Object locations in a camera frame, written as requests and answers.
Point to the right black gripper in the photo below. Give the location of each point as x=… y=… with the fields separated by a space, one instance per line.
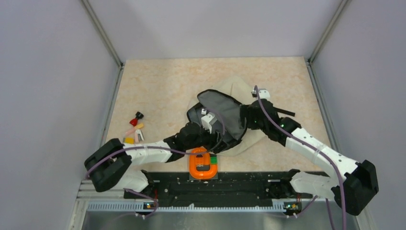
x=250 y=113

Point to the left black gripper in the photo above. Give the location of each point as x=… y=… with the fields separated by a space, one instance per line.
x=213 y=139

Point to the cream canvas student bag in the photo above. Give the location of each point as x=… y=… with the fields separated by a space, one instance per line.
x=225 y=101

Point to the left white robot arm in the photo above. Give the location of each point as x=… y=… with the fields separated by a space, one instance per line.
x=107 y=167

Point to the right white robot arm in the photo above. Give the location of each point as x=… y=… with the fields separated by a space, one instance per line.
x=351 y=184

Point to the red black stamp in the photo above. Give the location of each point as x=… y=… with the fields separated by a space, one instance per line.
x=138 y=116

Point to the yellow eraser block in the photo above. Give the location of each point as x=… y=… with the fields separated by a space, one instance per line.
x=128 y=140

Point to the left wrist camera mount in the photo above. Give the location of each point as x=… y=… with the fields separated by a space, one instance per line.
x=208 y=119

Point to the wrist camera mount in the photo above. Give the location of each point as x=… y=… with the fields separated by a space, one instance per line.
x=261 y=93
x=208 y=119

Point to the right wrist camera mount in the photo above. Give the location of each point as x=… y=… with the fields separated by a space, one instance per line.
x=261 y=93

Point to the orange ring toy on bricks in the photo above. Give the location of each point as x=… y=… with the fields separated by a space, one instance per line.
x=203 y=165

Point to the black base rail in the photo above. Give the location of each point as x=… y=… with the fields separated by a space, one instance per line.
x=228 y=189

